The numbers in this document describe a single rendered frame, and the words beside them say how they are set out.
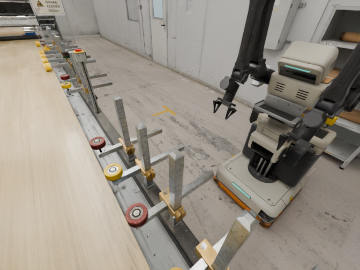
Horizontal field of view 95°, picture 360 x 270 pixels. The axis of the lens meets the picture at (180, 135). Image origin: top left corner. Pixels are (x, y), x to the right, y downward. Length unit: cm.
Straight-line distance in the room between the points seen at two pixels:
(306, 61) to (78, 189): 117
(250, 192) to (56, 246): 134
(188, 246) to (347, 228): 168
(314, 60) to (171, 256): 111
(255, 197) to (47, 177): 141
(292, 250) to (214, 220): 63
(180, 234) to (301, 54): 102
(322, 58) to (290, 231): 140
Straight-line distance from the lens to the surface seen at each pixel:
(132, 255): 65
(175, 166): 51
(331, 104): 86
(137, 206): 70
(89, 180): 84
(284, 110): 115
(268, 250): 175
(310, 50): 108
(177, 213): 74
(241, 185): 162
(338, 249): 207
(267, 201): 161
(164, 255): 93
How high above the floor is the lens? 151
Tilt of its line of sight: 38 degrees down
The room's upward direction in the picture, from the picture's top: 2 degrees clockwise
